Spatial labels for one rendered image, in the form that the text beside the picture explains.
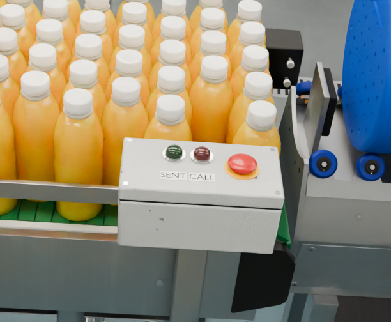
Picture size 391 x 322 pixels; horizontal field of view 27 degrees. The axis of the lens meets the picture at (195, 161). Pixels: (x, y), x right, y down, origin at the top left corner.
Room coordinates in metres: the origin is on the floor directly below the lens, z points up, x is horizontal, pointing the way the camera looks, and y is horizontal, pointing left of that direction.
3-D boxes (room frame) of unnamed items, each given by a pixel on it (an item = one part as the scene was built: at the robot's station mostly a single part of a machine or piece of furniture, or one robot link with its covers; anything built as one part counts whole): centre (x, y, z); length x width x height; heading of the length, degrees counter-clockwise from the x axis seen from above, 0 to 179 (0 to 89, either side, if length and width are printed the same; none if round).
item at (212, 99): (1.00, -0.01, 0.99); 0.07 x 0.07 x 0.19
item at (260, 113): (0.90, -0.08, 1.09); 0.04 x 0.04 x 0.02
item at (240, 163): (0.77, -0.06, 1.11); 0.04 x 0.04 x 0.01
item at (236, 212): (0.77, -0.01, 1.05); 0.20 x 0.10 x 0.10; 94
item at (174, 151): (0.78, 0.03, 1.11); 0.02 x 0.02 x 0.01
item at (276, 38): (1.27, -0.13, 0.95); 0.10 x 0.07 x 0.10; 4
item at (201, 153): (0.79, -0.01, 1.11); 0.02 x 0.02 x 0.01
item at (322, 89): (1.07, -0.19, 0.99); 0.10 x 0.02 x 0.12; 4
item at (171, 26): (1.11, 0.06, 1.09); 0.04 x 0.04 x 0.02
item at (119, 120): (0.92, 0.11, 0.99); 0.07 x 0.07 x 0.19
